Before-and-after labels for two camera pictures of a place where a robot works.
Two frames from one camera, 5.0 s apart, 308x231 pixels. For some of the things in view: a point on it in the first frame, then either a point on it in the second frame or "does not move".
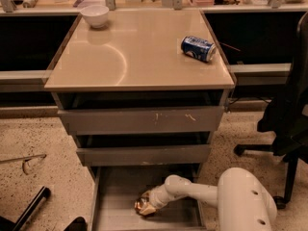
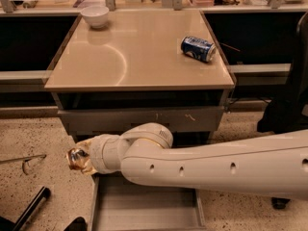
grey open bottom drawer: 115,189 does not move
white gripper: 155,198 to 97,153
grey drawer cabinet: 143,91 does not move
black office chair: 286,115 does not move
